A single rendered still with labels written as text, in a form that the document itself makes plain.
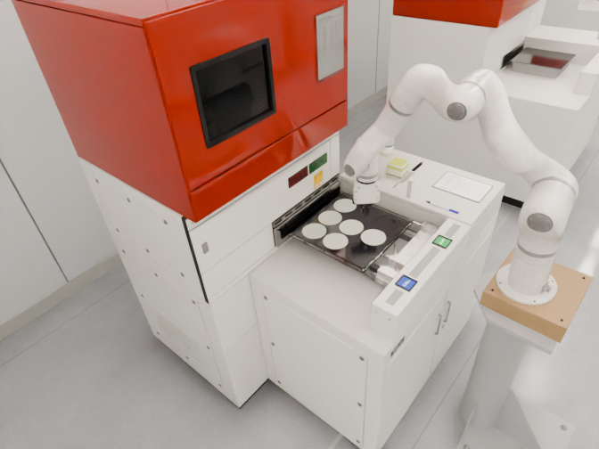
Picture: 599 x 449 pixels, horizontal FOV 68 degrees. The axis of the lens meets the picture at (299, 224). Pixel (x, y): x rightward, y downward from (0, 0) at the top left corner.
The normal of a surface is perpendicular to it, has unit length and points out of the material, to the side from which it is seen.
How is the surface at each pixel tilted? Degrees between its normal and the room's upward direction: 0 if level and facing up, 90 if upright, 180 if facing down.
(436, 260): 0
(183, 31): 90
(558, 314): 4
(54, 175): 90
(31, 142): 90
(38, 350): 0
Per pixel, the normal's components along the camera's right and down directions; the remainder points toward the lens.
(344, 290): -0.07, -0.78
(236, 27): 0.76, 0.36
